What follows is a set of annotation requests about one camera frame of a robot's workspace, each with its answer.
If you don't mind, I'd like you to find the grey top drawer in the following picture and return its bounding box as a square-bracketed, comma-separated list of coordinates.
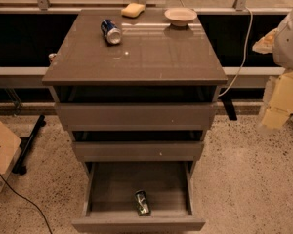
[55, 103, 216, 131]

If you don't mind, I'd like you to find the grey middle drawer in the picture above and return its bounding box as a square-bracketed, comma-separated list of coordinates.
[72, 141, 204, 162]

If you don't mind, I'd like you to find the small can behind cabinet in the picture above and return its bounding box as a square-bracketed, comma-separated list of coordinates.
[48, 53, 57, 63]

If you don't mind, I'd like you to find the grey drawer cabinet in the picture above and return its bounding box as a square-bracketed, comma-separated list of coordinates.
[41, 7, 229, 180]

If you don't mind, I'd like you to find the green soda can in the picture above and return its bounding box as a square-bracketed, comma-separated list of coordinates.
[135, 190, 151, 216]

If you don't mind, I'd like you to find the white shallow bowl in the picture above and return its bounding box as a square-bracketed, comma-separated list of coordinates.
[164, 8, 197, 26]

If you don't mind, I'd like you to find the grey open bottom drawer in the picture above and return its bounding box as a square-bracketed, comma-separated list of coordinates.
[72, 162, 205, 233]

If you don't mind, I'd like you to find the blue soda can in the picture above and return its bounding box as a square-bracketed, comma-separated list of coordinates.
[101, 19, 122, 45]

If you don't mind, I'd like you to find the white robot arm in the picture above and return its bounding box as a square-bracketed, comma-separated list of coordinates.
[252, 9, 293, 130]

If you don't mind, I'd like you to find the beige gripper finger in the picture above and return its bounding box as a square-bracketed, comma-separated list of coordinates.
[259, 71, 293, 130]
[252, 28, 277, 54]

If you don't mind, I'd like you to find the black stand leg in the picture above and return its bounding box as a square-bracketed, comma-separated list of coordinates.
[12, 115, 46, 175]

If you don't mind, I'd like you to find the yellow sponge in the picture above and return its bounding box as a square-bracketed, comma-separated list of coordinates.
[121, 3, 145, 18]

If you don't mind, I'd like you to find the black floor cable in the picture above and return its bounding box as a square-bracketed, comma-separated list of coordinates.
[0, 146, 54, 234]

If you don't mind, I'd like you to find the white cable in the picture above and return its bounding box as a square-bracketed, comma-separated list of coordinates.
[218, 7, 254, 98]

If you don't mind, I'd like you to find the black bracket under rail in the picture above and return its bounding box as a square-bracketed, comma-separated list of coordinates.
[221, 97, 237, 121]

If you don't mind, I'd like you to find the cardboard box left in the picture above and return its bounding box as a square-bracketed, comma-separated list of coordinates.
[0, 121, 21, 193]

